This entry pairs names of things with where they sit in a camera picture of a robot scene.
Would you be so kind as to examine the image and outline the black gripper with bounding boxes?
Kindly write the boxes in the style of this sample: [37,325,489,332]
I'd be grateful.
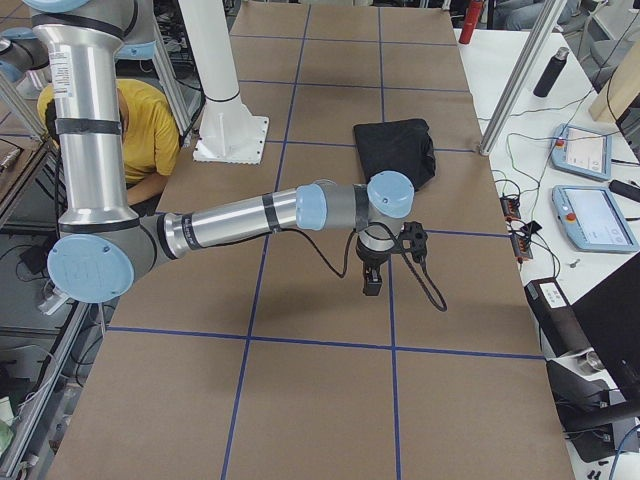
[356,222,428,296]

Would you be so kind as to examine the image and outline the black printed t-shirt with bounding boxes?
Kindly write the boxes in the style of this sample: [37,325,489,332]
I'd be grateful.
[353,118,437,191]

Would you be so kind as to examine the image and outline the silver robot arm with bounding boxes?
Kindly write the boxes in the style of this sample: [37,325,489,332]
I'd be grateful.
[29,1,414,303]

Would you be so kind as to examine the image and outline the brown paper table cover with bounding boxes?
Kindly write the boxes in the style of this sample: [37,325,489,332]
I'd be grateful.
[47,3,576,480]

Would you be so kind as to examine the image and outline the orange terminal board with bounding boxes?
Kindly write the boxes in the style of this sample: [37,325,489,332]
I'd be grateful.
[500,196,533,264]

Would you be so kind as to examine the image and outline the blue tape grid lines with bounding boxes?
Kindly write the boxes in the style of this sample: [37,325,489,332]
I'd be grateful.
[0,0,546,480]

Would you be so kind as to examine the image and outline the black box with label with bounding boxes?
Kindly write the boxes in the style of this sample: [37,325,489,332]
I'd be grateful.
[524,277,591,356]

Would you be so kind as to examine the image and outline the near teach pendant tablet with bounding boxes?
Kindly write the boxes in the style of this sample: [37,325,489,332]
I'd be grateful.
[551,185,639,253]

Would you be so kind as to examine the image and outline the teach pendant tablet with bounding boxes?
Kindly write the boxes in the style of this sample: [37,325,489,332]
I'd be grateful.
[551,185,639,253]
[550,123,612,181]

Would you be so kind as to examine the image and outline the black monitor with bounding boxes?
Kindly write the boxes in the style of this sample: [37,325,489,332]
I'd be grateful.
[572,255,640,399]

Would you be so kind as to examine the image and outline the far teach pendant tablet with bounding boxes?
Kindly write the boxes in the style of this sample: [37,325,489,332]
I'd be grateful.
[550,123,612,181]

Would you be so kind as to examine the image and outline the person in yellow shirt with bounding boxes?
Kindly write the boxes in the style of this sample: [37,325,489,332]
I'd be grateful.
[36,78,181,207]

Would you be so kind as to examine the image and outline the black water bottle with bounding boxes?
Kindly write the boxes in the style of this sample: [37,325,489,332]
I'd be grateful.
[533,47,570,98]

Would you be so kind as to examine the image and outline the red bottle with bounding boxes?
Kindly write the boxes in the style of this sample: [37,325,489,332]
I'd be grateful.
[458,0,484,45]

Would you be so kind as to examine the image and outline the white power strip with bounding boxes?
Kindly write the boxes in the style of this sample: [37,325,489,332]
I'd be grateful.
[38,280,69,316]

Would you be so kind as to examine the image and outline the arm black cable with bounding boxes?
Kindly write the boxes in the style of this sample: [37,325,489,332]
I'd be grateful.
[279,219,448,314]

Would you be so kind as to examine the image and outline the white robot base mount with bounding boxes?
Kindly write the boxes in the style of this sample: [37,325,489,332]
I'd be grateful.
[179,0,269,164]

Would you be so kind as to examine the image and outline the aluminium frame post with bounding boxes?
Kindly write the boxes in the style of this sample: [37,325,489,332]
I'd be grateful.
[478,0,566,156]

